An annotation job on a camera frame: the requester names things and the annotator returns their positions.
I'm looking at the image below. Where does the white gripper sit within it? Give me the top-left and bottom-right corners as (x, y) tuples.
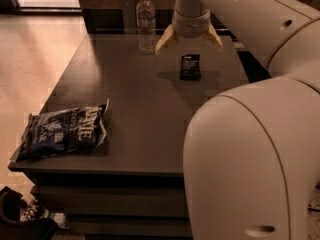
(155, 10), (223, 55)

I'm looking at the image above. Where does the black rxbar chocolate bar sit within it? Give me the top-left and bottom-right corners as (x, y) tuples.
(180, 54), (201, 81)

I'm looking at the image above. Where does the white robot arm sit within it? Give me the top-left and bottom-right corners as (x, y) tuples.
(158, 0), (320, 240)

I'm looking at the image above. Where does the blue kettle chip bag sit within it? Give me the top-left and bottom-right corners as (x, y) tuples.
(13, 101), (109, 162)

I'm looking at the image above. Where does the clear plastic water bottle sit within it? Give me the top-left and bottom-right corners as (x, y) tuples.
(136, 0), (156, 55)

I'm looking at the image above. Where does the grey drawer cabinet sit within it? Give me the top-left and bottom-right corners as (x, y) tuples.
(9, 35), (246, 240)

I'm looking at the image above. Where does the dark chair base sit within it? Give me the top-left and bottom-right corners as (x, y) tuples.
(0, 185), (60, 240)

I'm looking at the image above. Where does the left grey metal bracket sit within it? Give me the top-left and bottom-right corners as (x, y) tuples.
(120, 0), (136, 34)

